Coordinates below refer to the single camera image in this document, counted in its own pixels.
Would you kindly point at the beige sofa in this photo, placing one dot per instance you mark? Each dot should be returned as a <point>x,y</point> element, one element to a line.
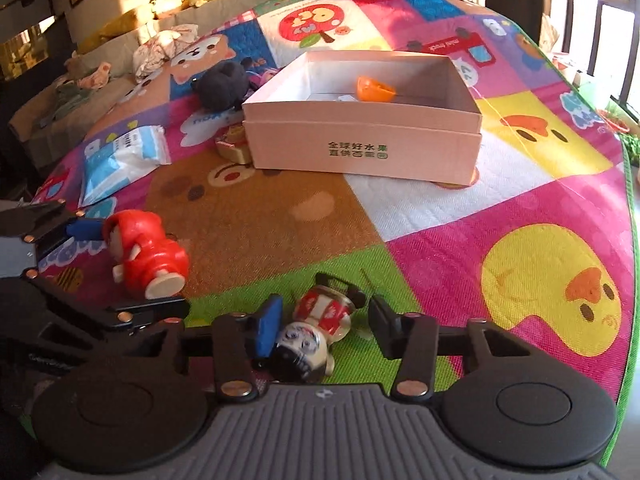
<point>45,138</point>

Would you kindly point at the blue white cotton pad pack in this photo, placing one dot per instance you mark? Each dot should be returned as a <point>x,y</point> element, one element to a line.
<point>130,157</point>

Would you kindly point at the red hooded doll figure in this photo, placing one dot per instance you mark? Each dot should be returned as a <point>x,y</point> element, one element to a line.
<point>147,262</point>

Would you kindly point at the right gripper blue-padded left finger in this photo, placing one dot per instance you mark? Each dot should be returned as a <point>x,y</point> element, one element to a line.
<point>240,341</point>

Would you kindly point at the opera mask doll figure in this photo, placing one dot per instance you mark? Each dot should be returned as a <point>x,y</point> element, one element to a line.
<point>321,317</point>

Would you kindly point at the crumpled white cloth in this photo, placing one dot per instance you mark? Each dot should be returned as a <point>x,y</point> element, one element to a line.
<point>163,47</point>

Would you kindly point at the pink cardboard box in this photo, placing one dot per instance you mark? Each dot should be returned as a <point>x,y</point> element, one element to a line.
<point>308,118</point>

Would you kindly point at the colourful cartoon play mat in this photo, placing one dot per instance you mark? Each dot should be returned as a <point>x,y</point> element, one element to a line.
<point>539,242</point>

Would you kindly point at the yellow toy cluster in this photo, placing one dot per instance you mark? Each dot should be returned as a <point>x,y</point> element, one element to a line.
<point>233,146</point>

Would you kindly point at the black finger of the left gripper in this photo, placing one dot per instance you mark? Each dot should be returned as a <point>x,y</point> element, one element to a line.
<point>139,313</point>

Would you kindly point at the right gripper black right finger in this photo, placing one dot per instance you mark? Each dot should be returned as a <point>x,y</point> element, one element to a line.
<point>411,338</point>

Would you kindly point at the black plush toy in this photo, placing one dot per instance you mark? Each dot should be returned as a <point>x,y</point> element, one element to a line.
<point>223,86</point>

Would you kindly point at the orange plastic toy piece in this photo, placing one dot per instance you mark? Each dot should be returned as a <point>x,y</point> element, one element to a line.
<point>370,90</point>

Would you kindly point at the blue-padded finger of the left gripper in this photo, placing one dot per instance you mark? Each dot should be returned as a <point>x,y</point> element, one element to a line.
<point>84,229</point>

